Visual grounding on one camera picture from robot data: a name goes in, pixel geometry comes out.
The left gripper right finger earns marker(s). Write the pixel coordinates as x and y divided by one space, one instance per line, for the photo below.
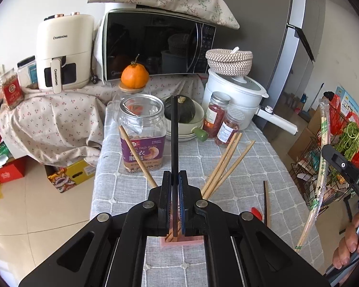
240 250

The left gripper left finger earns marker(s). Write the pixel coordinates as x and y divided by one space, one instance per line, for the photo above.
109 250

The red plastic spoon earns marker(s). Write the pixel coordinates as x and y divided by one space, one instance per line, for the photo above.
256 213

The black chopstick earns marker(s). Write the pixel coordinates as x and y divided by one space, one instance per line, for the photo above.
266 204
174 162

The wooden chopstick long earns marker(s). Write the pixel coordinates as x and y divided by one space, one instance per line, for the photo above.
145 171

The wooden chopstick crossed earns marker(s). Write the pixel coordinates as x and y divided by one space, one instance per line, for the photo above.
222 169

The person's right hand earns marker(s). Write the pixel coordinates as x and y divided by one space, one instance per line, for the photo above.
348 244

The green vegetable bunch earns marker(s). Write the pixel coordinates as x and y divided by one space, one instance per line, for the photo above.
348 144

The pink perforated utensil basket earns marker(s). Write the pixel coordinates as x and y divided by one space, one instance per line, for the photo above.
181 241

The grey checked tablecloth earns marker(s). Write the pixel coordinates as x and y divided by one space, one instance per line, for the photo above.
116 191

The yellow lion cardboard box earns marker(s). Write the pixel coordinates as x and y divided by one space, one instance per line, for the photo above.
65 178

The red gift box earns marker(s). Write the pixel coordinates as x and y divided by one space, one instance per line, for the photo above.
13 170

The spice jar white lid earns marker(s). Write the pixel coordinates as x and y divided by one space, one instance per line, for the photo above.
232 120

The floral cloth drape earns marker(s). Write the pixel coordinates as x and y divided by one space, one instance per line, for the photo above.
60 129

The white electric cooking pot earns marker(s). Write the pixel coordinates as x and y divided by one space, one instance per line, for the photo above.
247 95

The clear jar purple label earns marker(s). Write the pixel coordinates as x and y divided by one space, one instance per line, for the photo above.
142 117

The dark green pumpkin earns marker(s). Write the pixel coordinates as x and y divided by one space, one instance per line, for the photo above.
186 109

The spice jar silver lid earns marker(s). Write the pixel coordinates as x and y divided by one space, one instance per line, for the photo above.
215 112

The grey refrigerator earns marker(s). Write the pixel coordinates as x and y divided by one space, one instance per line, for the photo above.
284 37

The orange tangerine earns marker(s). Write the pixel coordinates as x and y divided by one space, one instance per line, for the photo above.
135 76

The red label snack jar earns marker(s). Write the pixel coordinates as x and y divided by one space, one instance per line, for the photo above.
11 89

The clear container black lid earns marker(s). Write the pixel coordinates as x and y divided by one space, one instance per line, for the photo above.
27 73

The white air fryer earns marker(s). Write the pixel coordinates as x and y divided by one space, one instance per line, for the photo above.
64 54

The black microwave oven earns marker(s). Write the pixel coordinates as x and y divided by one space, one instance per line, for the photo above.
165 43

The black wire rack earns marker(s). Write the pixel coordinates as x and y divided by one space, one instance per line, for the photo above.
314 177

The woven rope basket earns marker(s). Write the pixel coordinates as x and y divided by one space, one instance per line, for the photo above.
232 63

